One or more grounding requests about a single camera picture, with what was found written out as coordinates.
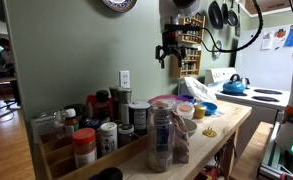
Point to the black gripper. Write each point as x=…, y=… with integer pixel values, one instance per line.
x=171, y=43

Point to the clear round lunch box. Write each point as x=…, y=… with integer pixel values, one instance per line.
x=185, y=115

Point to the blue bowl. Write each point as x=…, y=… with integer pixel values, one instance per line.
x=210, y=107

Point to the grey white ceramic bowl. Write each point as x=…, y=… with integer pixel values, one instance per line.
x=190, y=128

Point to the red box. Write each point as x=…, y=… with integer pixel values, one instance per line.
x=90, y=105

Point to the white labelled box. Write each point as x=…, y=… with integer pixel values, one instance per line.
x=43, y=128

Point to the pink red plastic lid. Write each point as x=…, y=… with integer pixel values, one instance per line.
x=157, y=98

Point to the blue plastic cup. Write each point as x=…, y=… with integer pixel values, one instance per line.
x=187, y=98

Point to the white electric stove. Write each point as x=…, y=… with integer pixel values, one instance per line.
x=219, y=75

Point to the orange plastic cup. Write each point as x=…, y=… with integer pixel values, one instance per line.
x=185, y=108

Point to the black hanging frying pan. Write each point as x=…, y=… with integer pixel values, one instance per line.
x=233, y=18
x=215, y=15
x=225, y=11

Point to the yellow gold cup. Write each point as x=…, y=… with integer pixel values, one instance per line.
x=199, y=112

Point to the steel pepper grinder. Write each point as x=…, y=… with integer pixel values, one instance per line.
x=124, y=100

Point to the dark blue canister white text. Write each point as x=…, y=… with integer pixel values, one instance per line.
x=139, y=118

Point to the dark pepper grinder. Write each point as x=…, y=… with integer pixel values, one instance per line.
x=113, y=100

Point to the white paper napkin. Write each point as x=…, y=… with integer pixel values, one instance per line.
x=219, y=113

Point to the red bottle black cap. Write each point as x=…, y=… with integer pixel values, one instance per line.
x=102, y=105

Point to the printed snack bag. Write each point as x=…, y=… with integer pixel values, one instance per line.
x=181, y=140

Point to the tall clear jar blue label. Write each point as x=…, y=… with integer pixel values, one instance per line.
x=160, y=140

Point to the gold metal hook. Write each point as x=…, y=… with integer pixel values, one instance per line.
x=209, y=132

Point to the dark lid glass jar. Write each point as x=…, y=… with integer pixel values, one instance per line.
x=126, y=135

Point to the white paper sheet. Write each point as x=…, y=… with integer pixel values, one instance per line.
x=267, y=40

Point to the white refrigerator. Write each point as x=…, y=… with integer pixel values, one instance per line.
x=269, y=70

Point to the white spice shaker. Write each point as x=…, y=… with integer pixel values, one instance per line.
x=108, y=138

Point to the dark blue lid jar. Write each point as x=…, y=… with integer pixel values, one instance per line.
x=92, y=124

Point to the paper with orange picture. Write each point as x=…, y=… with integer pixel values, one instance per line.
x=280, y=35

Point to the white cap brown bottle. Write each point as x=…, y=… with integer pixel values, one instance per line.
x=71, y=123

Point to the blue paper sheet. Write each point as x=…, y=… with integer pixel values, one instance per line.
x=292, y=35

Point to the orange lid spice jar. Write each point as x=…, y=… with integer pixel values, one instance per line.
x=84, y=146

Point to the wooden spice tray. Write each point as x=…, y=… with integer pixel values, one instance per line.
x=102, y=163

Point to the clear glass jar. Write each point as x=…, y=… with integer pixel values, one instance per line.
x=60, y=123

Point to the person in grey shirt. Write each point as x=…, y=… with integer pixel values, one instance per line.
x=6, y=56

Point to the small blue wall plate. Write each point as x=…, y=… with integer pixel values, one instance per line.
x=217, y=50

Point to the white wall outlet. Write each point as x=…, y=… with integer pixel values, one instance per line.
x=124, y=79

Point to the decorative patterned wall plate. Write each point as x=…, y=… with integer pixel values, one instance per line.
x=119, y=4

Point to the aluminium robot frame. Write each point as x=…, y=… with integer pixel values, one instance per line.
x=269, y=156

